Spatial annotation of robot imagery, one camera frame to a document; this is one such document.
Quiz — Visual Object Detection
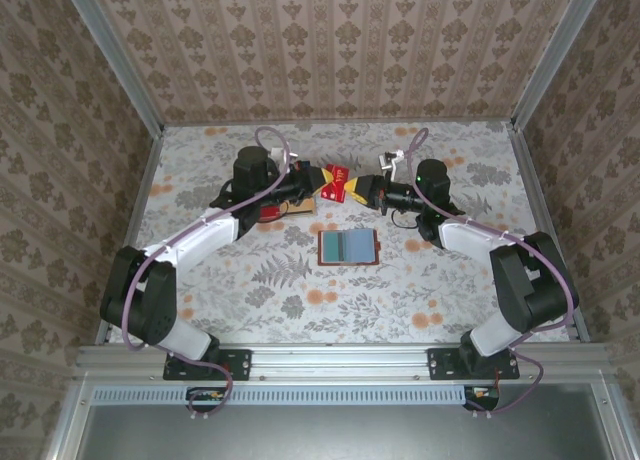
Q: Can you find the aluminium side rail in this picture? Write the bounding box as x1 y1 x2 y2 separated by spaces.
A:
505 122 591 344
94 127 166 346

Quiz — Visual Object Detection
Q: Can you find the small connector board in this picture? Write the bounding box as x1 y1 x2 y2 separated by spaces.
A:
186 386 227 415
463 384 502 414

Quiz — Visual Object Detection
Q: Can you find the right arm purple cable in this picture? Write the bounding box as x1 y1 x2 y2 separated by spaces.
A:
402 128 576 421

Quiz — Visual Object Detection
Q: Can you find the floral table cover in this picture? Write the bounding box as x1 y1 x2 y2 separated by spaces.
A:
107 121 574 345

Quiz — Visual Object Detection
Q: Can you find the grey metal sheet panel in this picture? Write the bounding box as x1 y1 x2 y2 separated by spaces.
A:
74 383 624 460

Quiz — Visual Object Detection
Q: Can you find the grey slotted cable duct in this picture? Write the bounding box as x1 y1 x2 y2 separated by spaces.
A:
91 384 469 407

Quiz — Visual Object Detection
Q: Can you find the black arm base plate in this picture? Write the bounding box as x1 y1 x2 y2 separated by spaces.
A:
427 347 521 381
163 348 252 382

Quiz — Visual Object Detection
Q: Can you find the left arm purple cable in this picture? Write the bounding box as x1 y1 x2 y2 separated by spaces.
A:
122 125 301 422

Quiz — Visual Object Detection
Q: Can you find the brown leather card holder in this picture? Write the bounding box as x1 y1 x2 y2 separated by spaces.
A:
317 228 383 268

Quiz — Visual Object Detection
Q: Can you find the aluminium lower frame bar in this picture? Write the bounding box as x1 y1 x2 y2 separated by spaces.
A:
592 379 640 460
42 377 96 460

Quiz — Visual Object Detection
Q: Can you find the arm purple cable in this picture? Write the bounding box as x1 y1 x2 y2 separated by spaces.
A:
402 128 576 421
122 125 301 422

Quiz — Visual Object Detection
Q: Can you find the aluminium mounting rail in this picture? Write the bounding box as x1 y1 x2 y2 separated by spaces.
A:
74 343 615 381

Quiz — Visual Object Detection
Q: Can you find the aluminium corner post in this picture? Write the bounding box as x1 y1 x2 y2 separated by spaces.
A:
509 0 609 131
58 0 166 137

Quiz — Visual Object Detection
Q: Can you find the aluminium rear rail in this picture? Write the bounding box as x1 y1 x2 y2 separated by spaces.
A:
162 115 514 129

